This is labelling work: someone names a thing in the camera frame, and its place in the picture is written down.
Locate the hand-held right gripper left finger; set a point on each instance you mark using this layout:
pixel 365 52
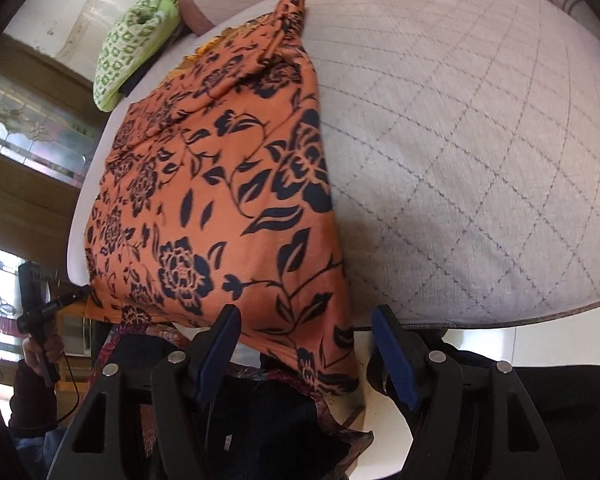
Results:
pixel 220 355

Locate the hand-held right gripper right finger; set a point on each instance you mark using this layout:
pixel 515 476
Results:
pixel 397 360

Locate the orange floral garment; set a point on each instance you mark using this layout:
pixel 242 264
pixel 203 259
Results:
pixel 240 185

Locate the person's left forearm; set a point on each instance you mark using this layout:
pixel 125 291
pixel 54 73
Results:
pixel 30 400

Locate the person's left hand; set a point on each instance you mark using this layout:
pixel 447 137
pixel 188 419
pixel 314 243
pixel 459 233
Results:
pixel 55 347

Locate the person's dark floral clothing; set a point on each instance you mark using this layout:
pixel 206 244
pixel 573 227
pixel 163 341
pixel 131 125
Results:
pixel 145 332

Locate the wooden stained glass door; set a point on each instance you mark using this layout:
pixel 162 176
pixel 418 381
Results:
pixel 25 195

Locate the grey quilted mattress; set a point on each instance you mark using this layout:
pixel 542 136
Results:
pixel 455 135

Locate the green patterned cloth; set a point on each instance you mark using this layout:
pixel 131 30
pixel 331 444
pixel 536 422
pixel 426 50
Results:
pixel 125 50

